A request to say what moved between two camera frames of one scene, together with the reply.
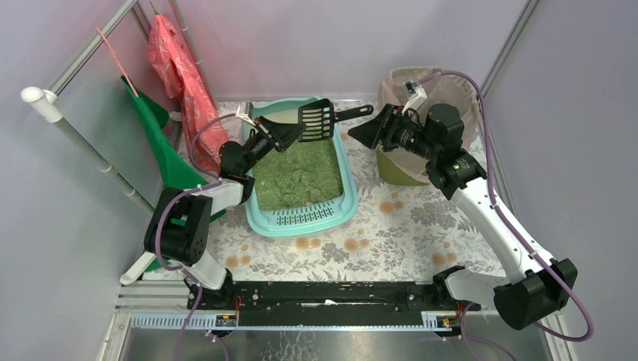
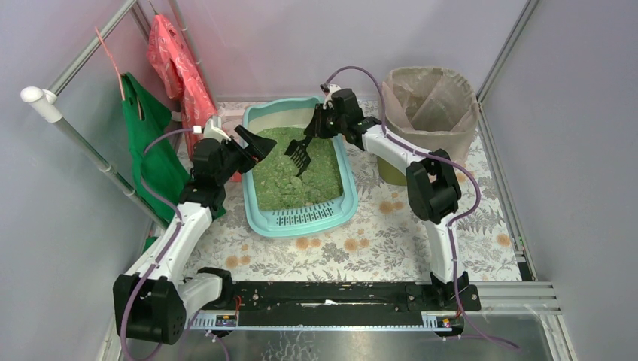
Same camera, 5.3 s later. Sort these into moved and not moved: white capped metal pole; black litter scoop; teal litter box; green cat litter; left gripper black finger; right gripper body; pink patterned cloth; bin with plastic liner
Moved: black litter scoop; right gripper body; left gripper black finger
Not moved: green cat litter; bin with plastic liner; teal litter box; white capped metal pole; pink patterned cloth
